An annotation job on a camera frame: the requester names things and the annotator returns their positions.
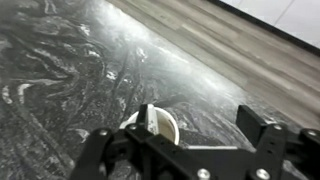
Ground white mug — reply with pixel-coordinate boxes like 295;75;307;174
120;104;180;145

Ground white marker with red cap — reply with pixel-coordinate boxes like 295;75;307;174
147;104;159;134

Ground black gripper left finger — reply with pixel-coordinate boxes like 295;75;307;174
69;103;201;180

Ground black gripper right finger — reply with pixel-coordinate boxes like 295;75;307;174
200;105;320;180

